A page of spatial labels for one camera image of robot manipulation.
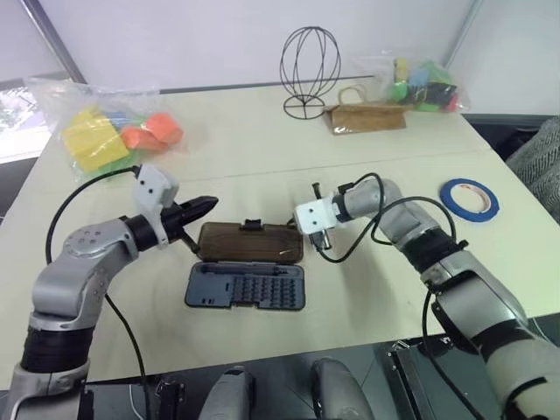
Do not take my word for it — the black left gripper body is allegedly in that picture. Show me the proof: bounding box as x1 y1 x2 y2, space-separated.
162 202 197 242

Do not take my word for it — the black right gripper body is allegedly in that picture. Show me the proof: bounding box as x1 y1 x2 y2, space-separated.
307 228 336 256

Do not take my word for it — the open screwdriver bit case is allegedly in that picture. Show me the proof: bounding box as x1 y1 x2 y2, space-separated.
183 218 307 313

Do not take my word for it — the orange foam block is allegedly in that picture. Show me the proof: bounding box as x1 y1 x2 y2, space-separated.
120 124 170 153
143 112 183 146

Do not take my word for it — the brown paper bag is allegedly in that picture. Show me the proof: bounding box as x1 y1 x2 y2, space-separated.
323 86 415 137

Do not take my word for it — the yellow foam block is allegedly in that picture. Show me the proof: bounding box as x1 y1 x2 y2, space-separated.
60 106 130 174

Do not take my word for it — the blue tape roll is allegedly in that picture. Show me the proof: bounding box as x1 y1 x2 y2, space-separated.
438 176 501 225

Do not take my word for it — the clear bag with green blocks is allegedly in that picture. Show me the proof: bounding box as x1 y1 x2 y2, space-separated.
355 48 474 116

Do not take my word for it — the grey rounded shape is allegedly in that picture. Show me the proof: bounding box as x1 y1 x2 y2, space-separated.
308 357 378 420
199 364 260 420

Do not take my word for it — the green foam block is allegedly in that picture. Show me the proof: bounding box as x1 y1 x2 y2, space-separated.
413 59 454 85

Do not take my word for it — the clear bag with yellow blocks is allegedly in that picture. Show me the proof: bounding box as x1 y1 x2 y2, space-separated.
23 75 194 185

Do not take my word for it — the dark grey furniture panel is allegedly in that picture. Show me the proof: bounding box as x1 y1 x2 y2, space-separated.
462 113 560 164

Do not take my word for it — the grey patterned cushion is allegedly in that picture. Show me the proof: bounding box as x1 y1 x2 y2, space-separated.
505 116 560 212

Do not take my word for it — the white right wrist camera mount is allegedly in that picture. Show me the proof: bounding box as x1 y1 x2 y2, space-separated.
293 199 338 240

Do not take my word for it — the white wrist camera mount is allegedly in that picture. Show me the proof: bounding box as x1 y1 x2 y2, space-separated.
133 164 180 250
293 199 338 240

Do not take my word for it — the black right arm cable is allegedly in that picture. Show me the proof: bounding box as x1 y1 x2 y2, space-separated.
316 171 461 420

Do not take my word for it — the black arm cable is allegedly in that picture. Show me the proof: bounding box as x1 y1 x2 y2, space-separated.
45 166 148 387
316 171 461 420

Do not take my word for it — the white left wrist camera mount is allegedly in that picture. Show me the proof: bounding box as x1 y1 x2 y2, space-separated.
133 164 180 250

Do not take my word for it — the black wire head stand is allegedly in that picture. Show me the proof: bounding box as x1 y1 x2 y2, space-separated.
278 25 343 121

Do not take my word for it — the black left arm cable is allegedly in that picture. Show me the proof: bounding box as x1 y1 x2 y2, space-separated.
45 166 148 387

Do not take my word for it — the black metal frame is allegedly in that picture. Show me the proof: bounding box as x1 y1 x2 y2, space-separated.
383 335 445 420
80 377 186 420

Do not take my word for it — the grey slanted frame post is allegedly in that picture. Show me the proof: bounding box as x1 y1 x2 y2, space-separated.
440 0 490 67
20 0 89 85

